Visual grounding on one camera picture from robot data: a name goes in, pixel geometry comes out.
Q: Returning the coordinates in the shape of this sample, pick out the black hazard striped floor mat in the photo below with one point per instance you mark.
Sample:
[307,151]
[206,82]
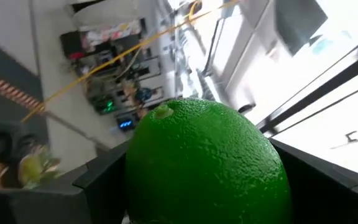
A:
[8,90]

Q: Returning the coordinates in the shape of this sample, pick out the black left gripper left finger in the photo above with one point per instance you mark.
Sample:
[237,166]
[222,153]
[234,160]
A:
[104,199]

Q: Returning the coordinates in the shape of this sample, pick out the green plastic lime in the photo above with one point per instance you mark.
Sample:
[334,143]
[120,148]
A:
[204,168]

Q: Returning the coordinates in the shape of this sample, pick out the green grape bunch with leaf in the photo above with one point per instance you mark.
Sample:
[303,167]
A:
[37,169]

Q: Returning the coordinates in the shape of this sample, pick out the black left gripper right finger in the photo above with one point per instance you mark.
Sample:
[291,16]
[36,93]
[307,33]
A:
[328,199]

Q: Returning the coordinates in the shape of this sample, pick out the shelf with electronics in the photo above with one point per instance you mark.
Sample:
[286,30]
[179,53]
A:
[110,81]

